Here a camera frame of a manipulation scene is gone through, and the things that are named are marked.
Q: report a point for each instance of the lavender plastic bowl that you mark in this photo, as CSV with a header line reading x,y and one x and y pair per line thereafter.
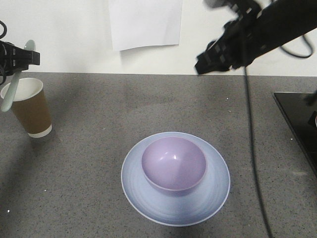
x,y
173,165

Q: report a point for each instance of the brown paper cup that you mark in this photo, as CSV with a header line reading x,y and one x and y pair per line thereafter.
x,y
31,109

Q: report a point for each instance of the white paper sheet on wall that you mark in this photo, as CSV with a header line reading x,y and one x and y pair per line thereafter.
x,y
143,23

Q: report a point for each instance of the light blue plastic plate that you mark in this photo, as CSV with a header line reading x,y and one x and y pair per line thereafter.
x,y
182,208

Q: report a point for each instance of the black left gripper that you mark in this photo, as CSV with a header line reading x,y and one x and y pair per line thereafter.
x,y
20,58

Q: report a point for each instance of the black gas cooktop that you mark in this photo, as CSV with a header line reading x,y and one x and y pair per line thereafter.
x,y
300,112

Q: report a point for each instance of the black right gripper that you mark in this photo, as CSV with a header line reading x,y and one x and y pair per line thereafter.
x,y
229,51

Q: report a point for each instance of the mint green plastic spoon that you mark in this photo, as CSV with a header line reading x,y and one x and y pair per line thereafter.
x,y
11,91

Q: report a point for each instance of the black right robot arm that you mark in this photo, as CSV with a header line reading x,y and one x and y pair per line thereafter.
x,y
255,32

